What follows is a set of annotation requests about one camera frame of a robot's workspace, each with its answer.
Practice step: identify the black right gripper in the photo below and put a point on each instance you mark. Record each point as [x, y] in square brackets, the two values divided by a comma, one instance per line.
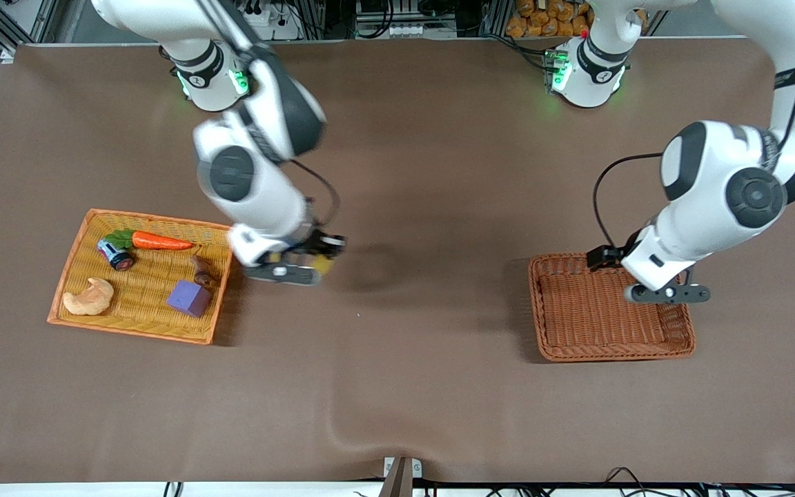
[316, 244]

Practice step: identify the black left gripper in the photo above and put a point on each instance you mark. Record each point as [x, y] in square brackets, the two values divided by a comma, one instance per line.
[603, 257]

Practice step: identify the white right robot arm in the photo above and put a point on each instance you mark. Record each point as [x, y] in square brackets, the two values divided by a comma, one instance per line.
[246, 179]

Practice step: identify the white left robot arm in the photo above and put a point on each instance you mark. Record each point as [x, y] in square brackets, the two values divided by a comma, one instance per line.
[722, 186]

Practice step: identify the brown wicker basket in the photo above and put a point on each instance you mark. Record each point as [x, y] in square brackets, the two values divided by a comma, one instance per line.
[591, 317]

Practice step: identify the small brown figurine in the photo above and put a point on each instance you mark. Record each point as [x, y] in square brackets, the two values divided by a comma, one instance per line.
[201, 270]

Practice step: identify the purple cube block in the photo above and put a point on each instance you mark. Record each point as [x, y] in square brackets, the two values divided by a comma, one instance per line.
[189, 297]

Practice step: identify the orange toy carrot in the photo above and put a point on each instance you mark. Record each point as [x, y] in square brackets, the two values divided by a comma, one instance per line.
[159, 241]

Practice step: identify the small blue can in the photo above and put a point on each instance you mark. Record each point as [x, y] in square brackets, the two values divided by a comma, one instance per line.
[114, 254]

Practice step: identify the white socket box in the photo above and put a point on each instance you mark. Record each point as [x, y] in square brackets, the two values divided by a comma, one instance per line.
[280, 26]

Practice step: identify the white power strip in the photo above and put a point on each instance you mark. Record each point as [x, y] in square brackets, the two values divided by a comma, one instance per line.
[418, 31]

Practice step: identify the orange yellow woven tray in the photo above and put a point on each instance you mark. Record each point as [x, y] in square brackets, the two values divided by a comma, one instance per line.
[87, 262]

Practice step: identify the toy croissant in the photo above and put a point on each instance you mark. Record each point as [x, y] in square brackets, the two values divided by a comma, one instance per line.
[90, 298]

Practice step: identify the bag of orange snacks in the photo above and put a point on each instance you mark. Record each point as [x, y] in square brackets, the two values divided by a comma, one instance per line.
[549, 17]

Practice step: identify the metal table edge bracket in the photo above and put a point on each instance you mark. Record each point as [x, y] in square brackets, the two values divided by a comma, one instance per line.
[403, 476]

